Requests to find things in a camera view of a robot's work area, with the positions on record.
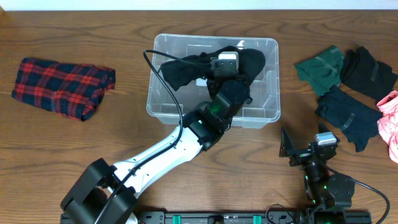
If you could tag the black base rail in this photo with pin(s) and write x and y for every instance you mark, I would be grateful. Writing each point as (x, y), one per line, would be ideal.
(271, 216)

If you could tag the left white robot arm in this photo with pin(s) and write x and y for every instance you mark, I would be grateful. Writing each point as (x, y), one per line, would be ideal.
(107, 194)

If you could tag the dark green garment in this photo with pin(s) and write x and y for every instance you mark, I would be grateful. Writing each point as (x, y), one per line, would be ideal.
(323, 71)

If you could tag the pink garment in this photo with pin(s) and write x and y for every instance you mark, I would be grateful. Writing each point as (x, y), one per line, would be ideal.
(387, 125)

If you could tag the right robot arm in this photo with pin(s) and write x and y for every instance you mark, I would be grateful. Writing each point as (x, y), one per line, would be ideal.
(330, 193)

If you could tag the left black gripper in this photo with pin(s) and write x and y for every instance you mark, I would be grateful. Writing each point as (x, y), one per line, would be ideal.
(222, 78)

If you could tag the white label in bin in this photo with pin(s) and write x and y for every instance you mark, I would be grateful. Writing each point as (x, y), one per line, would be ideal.
(201, 82)

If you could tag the dark navy folded garment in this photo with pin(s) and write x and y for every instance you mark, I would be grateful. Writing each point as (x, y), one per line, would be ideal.
(355, 120)

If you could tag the black garment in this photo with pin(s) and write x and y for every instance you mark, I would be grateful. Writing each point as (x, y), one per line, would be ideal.
(363, 73)
(177, 73)

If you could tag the clear plastic storage bin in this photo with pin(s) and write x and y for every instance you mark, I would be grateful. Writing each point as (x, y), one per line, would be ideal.
(265, 89)

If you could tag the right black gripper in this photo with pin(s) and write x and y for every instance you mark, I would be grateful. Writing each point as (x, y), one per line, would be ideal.
(301, 155)

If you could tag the red navy plaid garment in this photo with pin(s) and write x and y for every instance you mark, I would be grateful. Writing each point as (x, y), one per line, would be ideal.
(71, 90)

